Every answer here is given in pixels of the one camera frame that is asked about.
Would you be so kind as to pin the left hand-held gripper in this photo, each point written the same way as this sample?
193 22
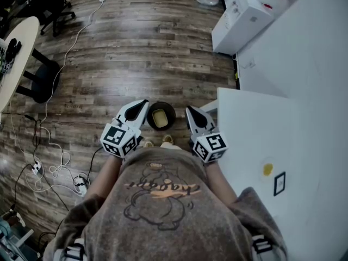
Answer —
118 139

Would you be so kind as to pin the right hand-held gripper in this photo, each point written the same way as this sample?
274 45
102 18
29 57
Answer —
209 145

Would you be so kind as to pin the yellow container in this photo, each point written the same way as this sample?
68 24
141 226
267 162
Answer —
160 118

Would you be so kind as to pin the person's right forearm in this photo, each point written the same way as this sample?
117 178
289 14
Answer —
218 181

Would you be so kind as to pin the person's left forearm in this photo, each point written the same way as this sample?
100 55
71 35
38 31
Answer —
104 175

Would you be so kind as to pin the person's left beige shoe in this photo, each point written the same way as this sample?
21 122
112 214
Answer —
148 144

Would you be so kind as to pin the person's beige shoe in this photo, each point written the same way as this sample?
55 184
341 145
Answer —
148 144
168 140

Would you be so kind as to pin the person's right beige shoe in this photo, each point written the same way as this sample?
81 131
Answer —
168 140

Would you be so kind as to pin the small yellow disc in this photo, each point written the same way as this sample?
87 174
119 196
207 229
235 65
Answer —
268 169

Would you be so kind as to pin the white power strip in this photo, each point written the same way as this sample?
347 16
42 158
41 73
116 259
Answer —
80 185
37 168

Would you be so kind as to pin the grey printed t-shirt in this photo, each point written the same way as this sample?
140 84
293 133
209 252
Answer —
163 213

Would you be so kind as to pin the large white cardboard box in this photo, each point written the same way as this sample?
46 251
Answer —
239 23

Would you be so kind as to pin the black framed card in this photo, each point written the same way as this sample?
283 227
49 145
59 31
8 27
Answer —
279 183

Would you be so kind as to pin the round beige table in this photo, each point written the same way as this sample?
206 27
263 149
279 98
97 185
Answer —
19 58

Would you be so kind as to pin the black office chair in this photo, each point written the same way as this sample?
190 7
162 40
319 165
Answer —
51 7

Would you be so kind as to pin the black object on table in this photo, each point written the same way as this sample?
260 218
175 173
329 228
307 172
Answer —
13 49

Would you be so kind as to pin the white wall socket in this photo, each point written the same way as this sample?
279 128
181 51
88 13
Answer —
248 64

